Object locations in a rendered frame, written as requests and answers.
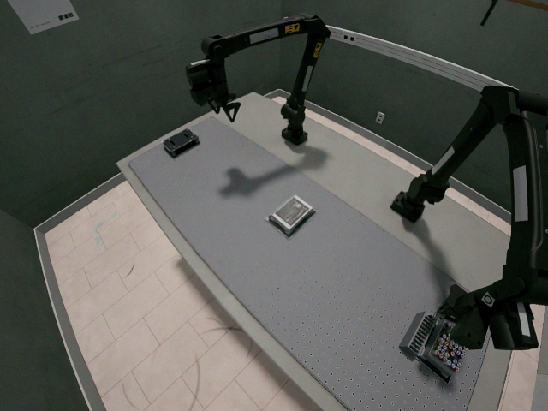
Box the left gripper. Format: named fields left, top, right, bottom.
left=437, top=284, right=491, bottom=324

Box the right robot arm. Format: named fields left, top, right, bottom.
left=186, top=12, right=331, bottom=142

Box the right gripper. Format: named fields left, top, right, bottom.
left=206, top=78, right=241, bottom=122

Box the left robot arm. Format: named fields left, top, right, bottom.
left=393, top=86, right=548, bottom=350

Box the white grid rack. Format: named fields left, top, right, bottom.
left=272, top=195, right=312, bottom=232

